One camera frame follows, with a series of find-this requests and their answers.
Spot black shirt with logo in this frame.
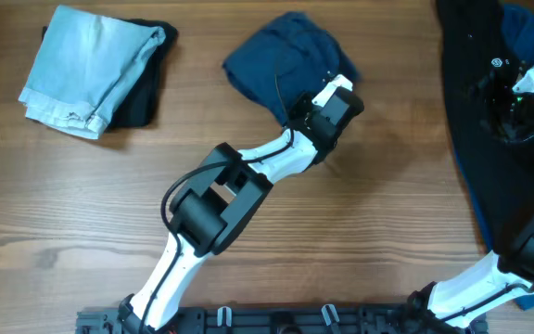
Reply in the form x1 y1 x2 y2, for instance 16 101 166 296
435 0 534 251

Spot light blue folded jeans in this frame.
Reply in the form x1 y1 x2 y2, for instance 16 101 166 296
18 5 167 140

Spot black folded garment under jeans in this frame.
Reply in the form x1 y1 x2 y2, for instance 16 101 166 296
40 18 179 130

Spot dark blue denim shorts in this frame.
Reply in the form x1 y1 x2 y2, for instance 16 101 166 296
222 12 361 126

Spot blue garment at right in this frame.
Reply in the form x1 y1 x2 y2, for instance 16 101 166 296
451 3 534 311

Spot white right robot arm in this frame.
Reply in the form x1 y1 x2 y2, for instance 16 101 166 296
427 61 534 328

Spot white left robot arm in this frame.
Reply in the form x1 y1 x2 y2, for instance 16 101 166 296
119 74 363 333

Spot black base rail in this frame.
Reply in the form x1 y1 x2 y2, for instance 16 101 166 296
75 303 489 334

